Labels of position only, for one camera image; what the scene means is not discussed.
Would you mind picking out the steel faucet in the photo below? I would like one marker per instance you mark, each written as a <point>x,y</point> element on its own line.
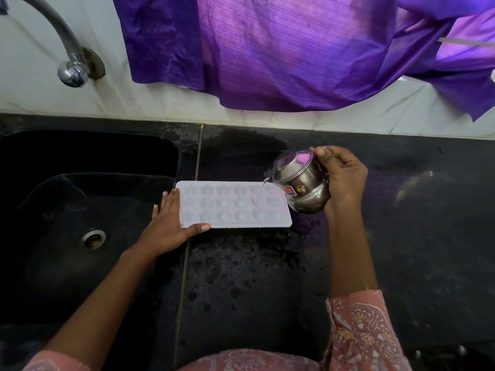
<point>65,46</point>

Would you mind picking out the person's right forearm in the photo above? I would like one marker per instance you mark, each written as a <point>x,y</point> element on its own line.
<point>350,254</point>

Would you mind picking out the person's left middle finger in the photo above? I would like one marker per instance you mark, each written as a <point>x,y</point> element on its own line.
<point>165,208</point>

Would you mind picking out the person's left hand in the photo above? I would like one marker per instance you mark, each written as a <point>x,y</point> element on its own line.
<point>166,231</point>

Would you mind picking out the small steel pot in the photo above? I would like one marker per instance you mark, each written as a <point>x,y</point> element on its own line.
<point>303,183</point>

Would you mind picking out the purple cloth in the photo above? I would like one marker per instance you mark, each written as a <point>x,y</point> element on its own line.
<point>294,50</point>

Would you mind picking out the black stone sink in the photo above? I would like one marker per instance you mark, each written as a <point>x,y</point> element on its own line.
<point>77,235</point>

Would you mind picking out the person's left thumb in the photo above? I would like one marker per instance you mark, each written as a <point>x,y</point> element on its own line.
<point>198,229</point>

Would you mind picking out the white plastic ice cube tray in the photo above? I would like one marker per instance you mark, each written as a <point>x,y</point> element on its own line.
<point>239,206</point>

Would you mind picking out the person's right fingers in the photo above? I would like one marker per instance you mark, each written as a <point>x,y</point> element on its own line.
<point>323,152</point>

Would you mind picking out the person's left forearm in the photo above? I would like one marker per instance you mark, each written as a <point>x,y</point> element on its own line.
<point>104,301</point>

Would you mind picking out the person's right hand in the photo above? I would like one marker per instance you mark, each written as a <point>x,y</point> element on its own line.
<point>346,181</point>

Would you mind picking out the pink patterned garment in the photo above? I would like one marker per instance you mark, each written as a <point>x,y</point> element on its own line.
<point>367,336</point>

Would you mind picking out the steel sink drain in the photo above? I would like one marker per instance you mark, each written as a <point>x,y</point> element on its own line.
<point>92,239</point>

